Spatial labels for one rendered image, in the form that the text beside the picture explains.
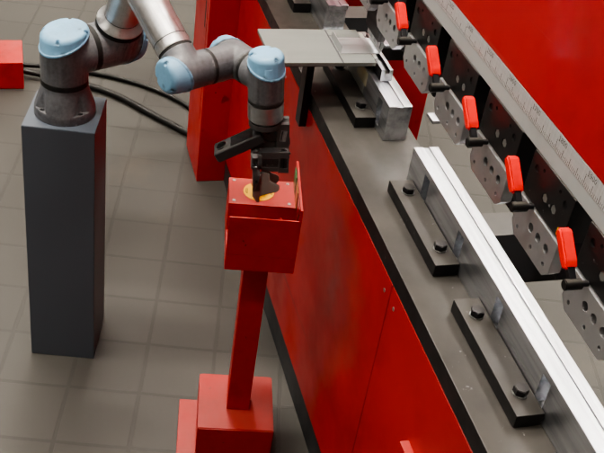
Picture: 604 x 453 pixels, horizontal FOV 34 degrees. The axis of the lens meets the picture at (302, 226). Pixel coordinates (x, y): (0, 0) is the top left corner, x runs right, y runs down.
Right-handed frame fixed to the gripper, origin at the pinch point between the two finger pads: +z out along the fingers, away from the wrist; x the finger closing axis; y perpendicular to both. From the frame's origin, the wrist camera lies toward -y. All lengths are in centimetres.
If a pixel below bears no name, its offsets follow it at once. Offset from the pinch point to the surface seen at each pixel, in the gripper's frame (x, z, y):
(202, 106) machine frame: 126, 50, -16
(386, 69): 36, -13, 33
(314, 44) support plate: 44.4, -15.2, 15.3
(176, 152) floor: 145, 81, -27
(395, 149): 18.2, -0.9, 33.7
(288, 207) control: 4.7, 6.3, 7.9
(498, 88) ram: -26, -42, 43
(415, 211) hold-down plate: -10.9, -3.8, 34.2
